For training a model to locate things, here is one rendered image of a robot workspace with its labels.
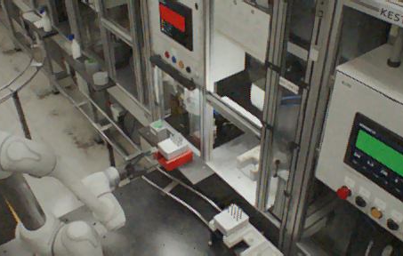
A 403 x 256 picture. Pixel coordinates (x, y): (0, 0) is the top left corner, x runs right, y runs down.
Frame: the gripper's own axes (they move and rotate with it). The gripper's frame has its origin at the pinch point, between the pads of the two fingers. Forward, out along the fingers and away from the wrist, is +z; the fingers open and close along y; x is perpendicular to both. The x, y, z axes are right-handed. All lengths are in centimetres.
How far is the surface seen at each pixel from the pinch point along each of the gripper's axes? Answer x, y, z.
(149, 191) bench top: 7.3, -30.8, 0.1
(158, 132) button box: 12.0, 2.5, 11.4
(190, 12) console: -4, 73, 22
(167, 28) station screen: 12, 60, 20
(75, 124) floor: 179, -99, 19
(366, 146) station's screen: -96, 63, 20
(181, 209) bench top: -13.7, -30.7, 6.5
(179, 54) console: 7, 48, 23
